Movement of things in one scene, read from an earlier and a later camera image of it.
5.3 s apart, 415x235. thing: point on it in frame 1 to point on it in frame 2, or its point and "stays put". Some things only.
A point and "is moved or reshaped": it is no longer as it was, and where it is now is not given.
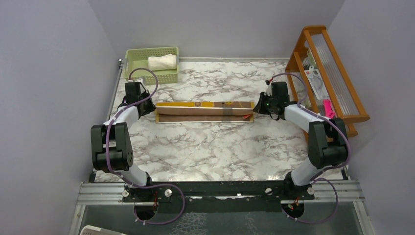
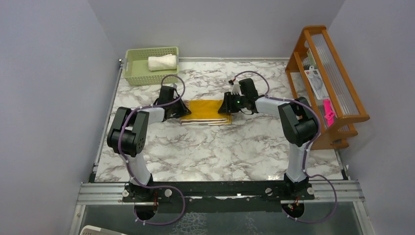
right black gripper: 260,108 to 227,106
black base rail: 217,196 stays put
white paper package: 317,82 stays put
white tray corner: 93,230 stays put
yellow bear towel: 225,112 is moved or reshaped
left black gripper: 150,107 to 183,111
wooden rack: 316,72 stays put
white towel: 166,62 stays put
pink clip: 329,112 stays put
